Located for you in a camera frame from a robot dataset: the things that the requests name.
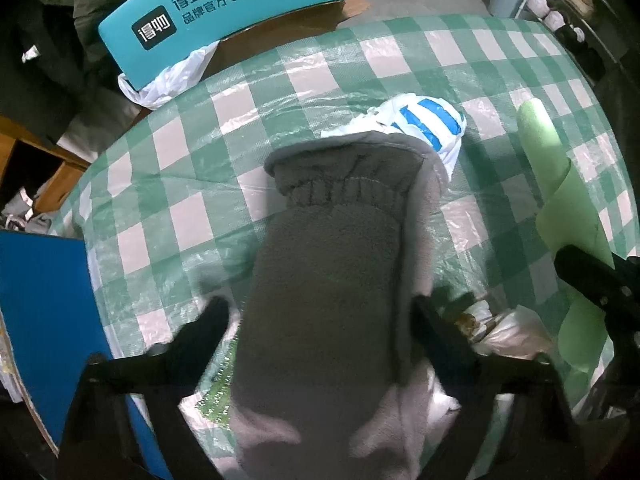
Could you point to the green glitter scouring cloth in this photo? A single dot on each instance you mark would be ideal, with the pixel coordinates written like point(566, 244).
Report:
point(220, 390)

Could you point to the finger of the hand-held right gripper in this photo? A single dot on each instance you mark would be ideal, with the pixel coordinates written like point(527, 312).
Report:
point(590, 275)

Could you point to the grey fleece glove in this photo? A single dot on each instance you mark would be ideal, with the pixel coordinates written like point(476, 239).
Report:
point(325, 285)

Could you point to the clear plastic bag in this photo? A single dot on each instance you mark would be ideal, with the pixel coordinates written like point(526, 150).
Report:
point(510, 332)

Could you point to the green checked tablecloth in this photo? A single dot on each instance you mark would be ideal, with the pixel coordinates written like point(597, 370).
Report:
point(350, 60)

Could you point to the blue cardboard box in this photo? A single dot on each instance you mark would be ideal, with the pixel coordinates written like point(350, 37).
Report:
point(40, 285)

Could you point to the white blue plastic bag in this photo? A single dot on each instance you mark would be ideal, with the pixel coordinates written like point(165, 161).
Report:
point(430, 120)

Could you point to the shoe rack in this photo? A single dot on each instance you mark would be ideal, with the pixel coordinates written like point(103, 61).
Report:
point(575, 20)

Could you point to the rows of shoes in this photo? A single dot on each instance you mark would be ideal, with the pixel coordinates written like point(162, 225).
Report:
point(555, 20)

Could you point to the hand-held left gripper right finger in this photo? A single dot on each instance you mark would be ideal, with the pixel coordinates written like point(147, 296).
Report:
point(430, 320)

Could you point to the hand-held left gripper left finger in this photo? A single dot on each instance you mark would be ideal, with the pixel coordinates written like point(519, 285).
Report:
point(210, 320)

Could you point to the brown cardboard box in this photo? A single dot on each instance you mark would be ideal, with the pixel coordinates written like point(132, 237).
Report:
point(280, 35)

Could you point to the light green cloth roll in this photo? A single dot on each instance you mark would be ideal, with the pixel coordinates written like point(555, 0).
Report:
point(537, 140)

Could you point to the dark jacket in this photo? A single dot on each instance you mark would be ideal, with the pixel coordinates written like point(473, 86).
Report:
point(50, 35)

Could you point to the teal printed box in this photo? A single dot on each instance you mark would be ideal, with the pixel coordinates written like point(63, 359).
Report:
point(225, 10)

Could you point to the wooden cabinet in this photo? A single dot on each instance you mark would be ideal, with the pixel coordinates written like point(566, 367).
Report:
point(35, 155)

